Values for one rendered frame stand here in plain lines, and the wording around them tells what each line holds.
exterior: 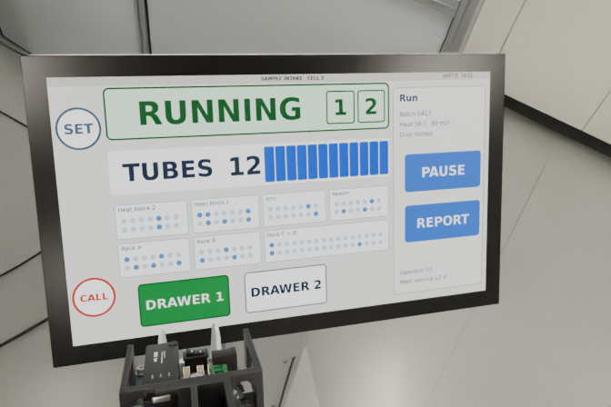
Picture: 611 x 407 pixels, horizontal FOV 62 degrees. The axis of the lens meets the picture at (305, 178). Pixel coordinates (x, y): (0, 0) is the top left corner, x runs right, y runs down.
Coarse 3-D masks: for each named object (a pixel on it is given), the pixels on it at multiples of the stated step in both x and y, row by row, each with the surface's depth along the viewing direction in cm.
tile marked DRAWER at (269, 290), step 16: (256, 272) 55; (272, 272) 55; (288, 272) 56; (304, 272) 56; (320, 272) 57; (256, 288) 55; (272, 288) 56; (288, 288) 56; (304, 288) 57; (320, 288) 57; (256, 304) 56; (272, 304) 56; (288, 304) 56; (304, 304) 57
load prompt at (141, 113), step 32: (128, 96) 49; (160, 96) 50; (192, 96) 51; (224, 96) 52; (256, 96) 53; (288, 96) 53; (320, 96) 54; (352, 96) 55; (384, 96) 56; (128, 128) 50; (160, 128) 51; (192, 128) 51; (224, 128) 52; (256, 128) 53; (288, 128) 54; (320, 128) 55; (352, 128) 56; (384, 128) 57
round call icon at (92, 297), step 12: (96, 276) 51; (108, 276) 51; (72, 288) 50; (84, 288) 51; (96, 288) 51; (108, 288) 51; (72, 300) 50; (84, 300) 51; (96, 300) 51; (108, 300) 51; (72, 312) 51; (84, 312) 51; (96, 312) 51; (108, 312) 52
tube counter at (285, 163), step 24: (264, 144) 53; (288, 144) 54; (312, 144) 55; (336, 144) 55; (360, 144) 56; (384, 144) 57; (240, 168) 53; (264, 168) 54; (288, 168) 54; (312, 168) 55; (336, 168) 56; (360, 168) 57; (384, 168) 57
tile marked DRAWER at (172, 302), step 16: (144, 288) 52; (160, 288) 53; (176, 288) 53; (192, 288) 53; (208, 288) 54; (224, 288) 54; (144, 304) 52; (160, 304) 53; (176, 304) 53; (192, 304) 54; (208, 304) 54; (224, 304) 55; (144, 320) 53; (160, 320) 53; (176, 320) 53; (192, 320) 54
